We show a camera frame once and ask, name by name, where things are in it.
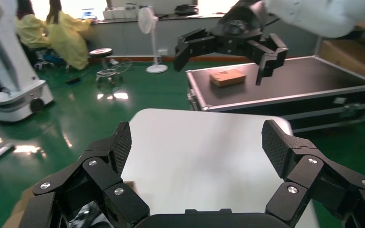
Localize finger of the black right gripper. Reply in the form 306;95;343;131
173;28;225;73
247;32;289;86

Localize white pedestal fan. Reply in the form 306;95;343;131
137;7;169;74

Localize grey lab counter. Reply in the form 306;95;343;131
89;12;318;62

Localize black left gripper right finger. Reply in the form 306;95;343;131
261;119;365;228

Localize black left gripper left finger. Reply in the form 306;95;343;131
19;121;150;228

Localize small closed cardboard box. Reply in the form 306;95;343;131
210;68;247;88

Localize small laptop screen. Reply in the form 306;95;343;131
81;8;97;20

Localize black bag on counter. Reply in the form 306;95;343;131
173;4;200;17

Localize seated person in yellow coat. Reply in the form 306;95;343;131
15;0;49;68

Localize white boxes on counter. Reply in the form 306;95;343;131
103;3;140;20

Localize round metal stool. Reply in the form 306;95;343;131
89;47;122;87

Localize large brown cardboard carton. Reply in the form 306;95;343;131
319;39;365;84

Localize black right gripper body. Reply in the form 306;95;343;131
214;0;280;44

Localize black aluminium flight case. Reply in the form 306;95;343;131
185;56;365;134

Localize standing person in yellow coat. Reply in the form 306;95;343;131
45;0;92;71

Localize white wheeled robot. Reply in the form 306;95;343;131
0;0;55;123

